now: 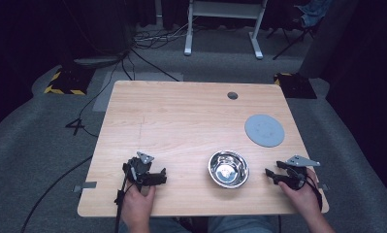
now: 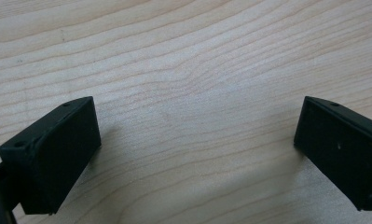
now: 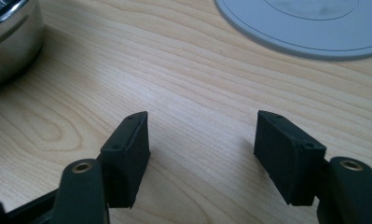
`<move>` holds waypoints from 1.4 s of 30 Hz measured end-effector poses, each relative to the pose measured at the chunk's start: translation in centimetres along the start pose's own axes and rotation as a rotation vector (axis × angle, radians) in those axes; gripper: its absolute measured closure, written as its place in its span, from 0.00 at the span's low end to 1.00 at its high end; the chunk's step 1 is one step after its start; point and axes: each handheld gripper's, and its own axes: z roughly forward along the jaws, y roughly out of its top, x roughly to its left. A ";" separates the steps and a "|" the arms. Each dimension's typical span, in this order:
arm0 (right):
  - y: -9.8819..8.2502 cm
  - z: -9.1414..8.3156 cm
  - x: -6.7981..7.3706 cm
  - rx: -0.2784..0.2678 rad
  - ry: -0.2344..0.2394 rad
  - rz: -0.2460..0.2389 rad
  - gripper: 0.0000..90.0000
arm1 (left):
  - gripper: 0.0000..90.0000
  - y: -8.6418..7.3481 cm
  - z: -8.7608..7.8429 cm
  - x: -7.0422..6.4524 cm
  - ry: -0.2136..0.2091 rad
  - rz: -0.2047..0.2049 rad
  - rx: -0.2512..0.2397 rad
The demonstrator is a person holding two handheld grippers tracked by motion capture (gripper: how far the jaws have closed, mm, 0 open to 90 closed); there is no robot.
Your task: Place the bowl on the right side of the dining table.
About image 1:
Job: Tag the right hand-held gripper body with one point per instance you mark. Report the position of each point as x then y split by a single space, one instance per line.
296 176

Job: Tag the blue cloth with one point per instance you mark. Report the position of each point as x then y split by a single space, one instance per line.
314 11

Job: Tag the person's left hand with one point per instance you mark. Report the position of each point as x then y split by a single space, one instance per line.
137 202

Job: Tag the person's right hand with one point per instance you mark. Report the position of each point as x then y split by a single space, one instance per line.
306 199

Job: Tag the white metal desk frame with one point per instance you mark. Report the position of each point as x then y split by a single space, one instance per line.
225 9

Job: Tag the person's legs in jeans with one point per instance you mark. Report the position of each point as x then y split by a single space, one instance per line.
233 225

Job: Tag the black yellow striped base plate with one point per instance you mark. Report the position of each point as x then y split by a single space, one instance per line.
296 85
70 81

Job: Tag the gray round flat disc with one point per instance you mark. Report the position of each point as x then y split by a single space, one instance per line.
264 130

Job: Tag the dark round stand base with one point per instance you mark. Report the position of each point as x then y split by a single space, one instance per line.
99 60

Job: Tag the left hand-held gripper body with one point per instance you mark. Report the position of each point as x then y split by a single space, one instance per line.
139 168

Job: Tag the black folding chair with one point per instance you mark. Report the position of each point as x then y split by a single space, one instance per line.
294 29

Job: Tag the gray table edge bracket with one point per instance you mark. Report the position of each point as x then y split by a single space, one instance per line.
323 186
86 186

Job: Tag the shiny steel bowl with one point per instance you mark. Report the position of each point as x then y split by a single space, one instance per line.
228 169

